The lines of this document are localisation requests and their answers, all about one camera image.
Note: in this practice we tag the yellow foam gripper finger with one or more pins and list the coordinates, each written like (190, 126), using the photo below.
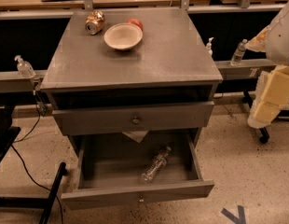
(258, 43)
(271, 94)

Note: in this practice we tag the clear plastic water bottle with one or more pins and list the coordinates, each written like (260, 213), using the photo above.
(159, 162)

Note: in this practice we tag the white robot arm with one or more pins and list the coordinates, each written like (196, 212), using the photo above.
(277, 45)

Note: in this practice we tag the background water bottle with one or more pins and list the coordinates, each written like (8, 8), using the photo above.
(239, 53)

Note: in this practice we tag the small white pump bottle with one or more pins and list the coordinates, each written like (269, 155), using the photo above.
(209, 46)

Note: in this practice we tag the upper grey drawer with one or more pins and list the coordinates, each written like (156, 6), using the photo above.
(133, 118)

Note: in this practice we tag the grey drawer cabinet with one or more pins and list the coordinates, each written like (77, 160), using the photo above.
(170, 65)

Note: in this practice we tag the white paper under drawer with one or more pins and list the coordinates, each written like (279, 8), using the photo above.
(137, 136)

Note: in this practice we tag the open middle drawer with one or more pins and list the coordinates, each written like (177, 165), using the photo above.
(110, 168)

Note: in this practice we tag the sanitizer pump bottle left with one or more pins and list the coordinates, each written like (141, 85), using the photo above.
(24, 68)

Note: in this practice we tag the black rolling stand base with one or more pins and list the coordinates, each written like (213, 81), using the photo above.
(261, 125)

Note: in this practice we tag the red apple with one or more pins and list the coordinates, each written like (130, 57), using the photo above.
(136, 22)

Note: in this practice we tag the beige paper bowl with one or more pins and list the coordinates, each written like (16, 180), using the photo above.
(123, 36)

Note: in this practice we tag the crushed golden soda can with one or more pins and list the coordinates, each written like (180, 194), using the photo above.
(95, 22)

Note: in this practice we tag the black stand leg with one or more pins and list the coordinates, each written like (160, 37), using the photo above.
(45, 204)

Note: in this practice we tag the grey metal rail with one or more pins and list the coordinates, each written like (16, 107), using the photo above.
(248, 69)

